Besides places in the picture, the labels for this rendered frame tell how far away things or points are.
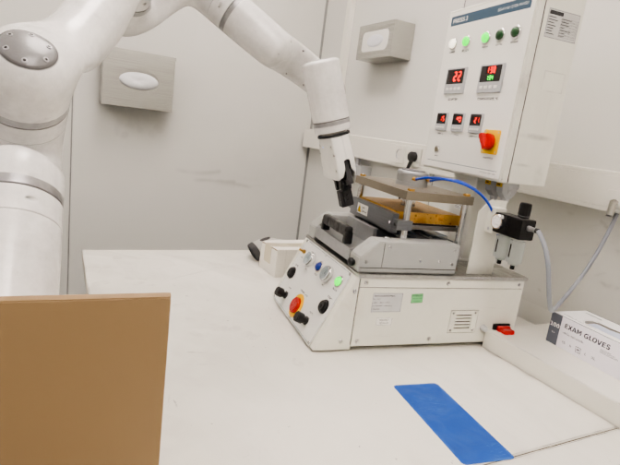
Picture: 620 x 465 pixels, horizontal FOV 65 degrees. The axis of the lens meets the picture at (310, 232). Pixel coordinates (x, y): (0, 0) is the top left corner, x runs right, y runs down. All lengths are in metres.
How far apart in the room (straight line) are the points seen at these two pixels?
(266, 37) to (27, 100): 0.54
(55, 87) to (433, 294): 0.84
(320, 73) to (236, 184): 1.63
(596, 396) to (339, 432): 0.53
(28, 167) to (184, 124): 1.89
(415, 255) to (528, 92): 0.43
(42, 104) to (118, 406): 0.41
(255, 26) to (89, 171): 1.56
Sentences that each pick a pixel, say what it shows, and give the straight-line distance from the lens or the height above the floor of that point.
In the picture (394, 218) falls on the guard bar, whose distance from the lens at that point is 1.11.
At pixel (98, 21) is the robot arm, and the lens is 0.93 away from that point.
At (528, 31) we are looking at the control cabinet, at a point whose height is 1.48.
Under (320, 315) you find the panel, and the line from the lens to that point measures 1.10.
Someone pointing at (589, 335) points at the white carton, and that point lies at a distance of 1.25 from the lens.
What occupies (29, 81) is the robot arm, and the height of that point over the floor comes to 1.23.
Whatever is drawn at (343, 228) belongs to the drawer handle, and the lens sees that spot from 1.12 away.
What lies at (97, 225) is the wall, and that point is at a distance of 2.57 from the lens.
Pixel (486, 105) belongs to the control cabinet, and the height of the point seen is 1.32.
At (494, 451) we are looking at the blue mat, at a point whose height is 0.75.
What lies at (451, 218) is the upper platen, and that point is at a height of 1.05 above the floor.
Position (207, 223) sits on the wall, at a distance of 2.65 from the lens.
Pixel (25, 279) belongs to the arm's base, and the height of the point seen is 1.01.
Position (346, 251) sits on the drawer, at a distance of 1.11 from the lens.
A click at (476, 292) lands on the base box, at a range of 1.23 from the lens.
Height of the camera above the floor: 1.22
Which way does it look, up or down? 12 degrees down
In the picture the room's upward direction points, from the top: 8 degrees clockwise
